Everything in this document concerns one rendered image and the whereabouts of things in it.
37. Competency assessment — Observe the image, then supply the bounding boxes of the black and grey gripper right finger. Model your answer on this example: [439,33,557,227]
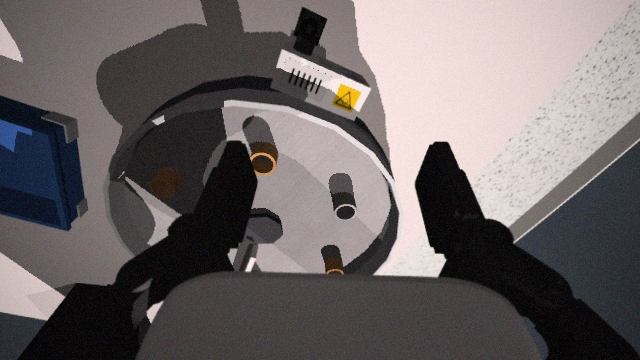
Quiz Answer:
[415,141,640,360]

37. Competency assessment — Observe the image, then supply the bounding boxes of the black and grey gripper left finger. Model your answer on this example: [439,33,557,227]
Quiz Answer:
[56,140,258,360]

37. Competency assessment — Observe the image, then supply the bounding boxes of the bronze bushing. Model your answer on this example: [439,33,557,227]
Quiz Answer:
[250,142,278,176]
[149,167,183,198]
[325,257,344,274]

